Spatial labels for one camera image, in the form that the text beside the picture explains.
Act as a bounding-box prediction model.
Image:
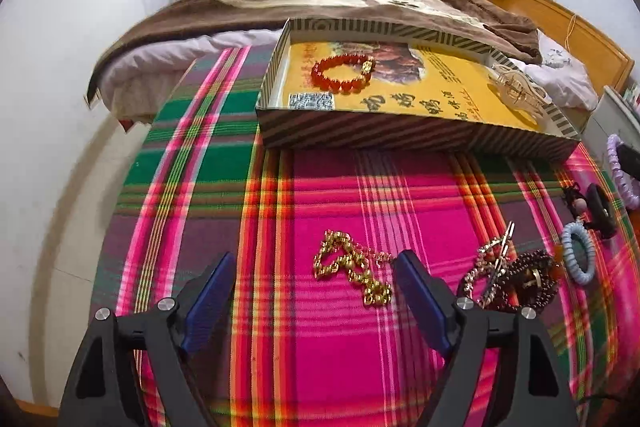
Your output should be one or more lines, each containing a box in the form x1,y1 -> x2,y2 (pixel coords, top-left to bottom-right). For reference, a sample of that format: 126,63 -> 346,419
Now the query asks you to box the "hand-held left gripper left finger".
59,251 -> 237,427

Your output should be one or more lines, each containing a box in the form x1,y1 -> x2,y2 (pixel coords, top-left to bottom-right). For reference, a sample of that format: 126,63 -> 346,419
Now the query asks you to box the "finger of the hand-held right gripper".
619,144 -> 640,181

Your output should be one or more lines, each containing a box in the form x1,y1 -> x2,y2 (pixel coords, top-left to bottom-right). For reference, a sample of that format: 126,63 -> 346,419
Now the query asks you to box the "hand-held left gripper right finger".
395,249 -> 581,427

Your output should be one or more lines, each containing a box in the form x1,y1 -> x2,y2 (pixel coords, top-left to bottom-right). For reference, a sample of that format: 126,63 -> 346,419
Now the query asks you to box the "purple spiral hair tie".
606,134 -> 640,211

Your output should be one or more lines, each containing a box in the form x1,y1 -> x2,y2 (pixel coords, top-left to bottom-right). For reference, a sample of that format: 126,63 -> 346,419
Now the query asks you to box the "beaded black cord hair tie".
560,184 -> 593,228

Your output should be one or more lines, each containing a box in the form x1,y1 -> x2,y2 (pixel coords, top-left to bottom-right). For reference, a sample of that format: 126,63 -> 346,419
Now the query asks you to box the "blue spiral hair tie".
561,222 -> 597,285

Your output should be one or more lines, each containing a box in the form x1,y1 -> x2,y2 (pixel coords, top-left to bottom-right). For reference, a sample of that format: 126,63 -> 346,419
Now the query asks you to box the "dark brown bead bracelet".
492,249 -> 563,313

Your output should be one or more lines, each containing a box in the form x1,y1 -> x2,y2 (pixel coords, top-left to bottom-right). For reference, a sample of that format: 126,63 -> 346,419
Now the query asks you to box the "striped cardboard box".
255,18 -> 583,164

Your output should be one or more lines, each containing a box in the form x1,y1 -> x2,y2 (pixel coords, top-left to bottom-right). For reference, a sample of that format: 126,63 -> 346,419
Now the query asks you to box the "pale grey cabinet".
585,87 -> 640,152

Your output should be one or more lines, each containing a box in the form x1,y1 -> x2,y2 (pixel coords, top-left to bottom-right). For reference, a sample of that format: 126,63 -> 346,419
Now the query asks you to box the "silver hair pin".
480,221 -> 516,303

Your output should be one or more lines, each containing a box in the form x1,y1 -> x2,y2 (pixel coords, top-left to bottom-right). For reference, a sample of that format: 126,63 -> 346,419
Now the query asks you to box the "clear hair claw clip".
487,62 -> 553,122

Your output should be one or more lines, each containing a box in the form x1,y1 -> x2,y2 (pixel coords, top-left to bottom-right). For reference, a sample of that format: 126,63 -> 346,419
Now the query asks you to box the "wooden headboard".
480,0 -> 636,95

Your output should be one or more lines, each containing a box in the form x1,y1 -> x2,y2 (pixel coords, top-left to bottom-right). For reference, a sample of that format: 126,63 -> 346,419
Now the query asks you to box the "pink plaid cloth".
90,44 -> 640,427

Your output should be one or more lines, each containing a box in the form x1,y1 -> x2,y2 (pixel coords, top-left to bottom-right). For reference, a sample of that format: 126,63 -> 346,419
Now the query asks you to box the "brown blanket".
85,0 -> 543,108

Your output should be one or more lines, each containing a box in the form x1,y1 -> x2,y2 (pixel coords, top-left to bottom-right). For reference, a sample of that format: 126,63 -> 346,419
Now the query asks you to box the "silver chain bracelet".
457,244 -> 511,308

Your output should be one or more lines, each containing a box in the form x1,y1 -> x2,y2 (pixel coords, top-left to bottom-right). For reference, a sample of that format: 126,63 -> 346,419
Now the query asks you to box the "red bead bracelet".
310,55 -> 377,95

